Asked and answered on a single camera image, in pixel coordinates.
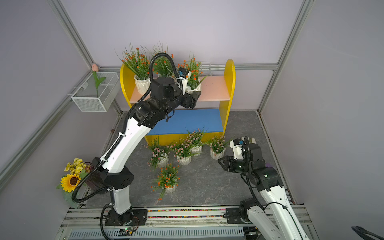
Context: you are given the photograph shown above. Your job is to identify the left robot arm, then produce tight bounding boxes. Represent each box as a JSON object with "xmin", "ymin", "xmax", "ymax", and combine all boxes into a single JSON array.
[{"xmin": 72, "ymin": 53, "xmax": 201, "ymax": 225}]

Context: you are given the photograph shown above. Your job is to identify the pink artificial tulip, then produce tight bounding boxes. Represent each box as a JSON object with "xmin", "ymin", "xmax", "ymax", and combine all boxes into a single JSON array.
[{"xmin": 92, "ymin": 64, "xmax": 106, "ymax": 97}]

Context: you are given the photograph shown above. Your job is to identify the orange plant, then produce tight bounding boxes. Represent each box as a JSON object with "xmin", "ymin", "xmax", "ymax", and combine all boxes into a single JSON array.
[
  {"xmin": 151, "ymin": 164, "xmax": 180, "ymax": 201},
  {"xmin": 178, "ymin": 55, "xmax": 206, "ymax": 94},
  {"xmin": 151, "ymin": 42, "xmax": 175, "ymax": 78},
  {"xmin": 120, "ymin": 44, "xmax": 150, "ymax": 95}
]

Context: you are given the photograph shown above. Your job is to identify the yellow sunflower bouquet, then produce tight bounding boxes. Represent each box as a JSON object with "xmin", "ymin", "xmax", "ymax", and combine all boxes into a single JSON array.
[{"xmin": 56, "ymin": 158, "xmax": 93, "ymax": 209}]

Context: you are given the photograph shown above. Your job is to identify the pink plant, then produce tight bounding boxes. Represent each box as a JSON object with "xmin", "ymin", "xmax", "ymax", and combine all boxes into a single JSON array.
[
  {"xmin": 170, "ymin": 139, "xmax": 197, "ymax": 166},
  {"xmin": 187, "ymin": 129, "xmax": 206, "ymax": 156},
  {"xmin": 148, "ymin": 138, "xmax": 170, "ymax": 169},
  {"xmin": 207, "ymin": 135, "xmax": 229, "ymax": 160}
]

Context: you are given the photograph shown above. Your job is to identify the white mesh hanging basket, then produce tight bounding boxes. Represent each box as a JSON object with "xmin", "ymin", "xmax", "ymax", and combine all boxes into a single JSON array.
[{"xmin": 71, "ymin": 72, "xmax": 120, "ymax": 113}]

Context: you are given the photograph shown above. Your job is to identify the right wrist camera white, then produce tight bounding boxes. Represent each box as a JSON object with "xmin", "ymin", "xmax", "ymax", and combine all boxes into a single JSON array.
[{"xmin": 230, "ymin": 137, "xmax": 244, "ymax": 160}]

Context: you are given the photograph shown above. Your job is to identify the black cable bottom right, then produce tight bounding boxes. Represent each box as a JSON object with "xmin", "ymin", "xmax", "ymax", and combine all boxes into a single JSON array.
[{"xmin": 350, "ymin": 225, "xmax": 384, "ymax": 240}]

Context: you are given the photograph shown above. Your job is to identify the yellow rack pink blue shelves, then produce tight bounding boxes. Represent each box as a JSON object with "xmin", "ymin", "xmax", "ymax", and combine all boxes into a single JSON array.
[{"xmin": 119, "ymin": 59, "xmax": 237, "ymax": 147}]

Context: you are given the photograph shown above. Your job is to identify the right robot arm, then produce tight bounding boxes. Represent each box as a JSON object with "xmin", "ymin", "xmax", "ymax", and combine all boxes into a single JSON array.
[{"xmin": 218, "ymin": 137, "xmax": 309, "ymax": 240}]

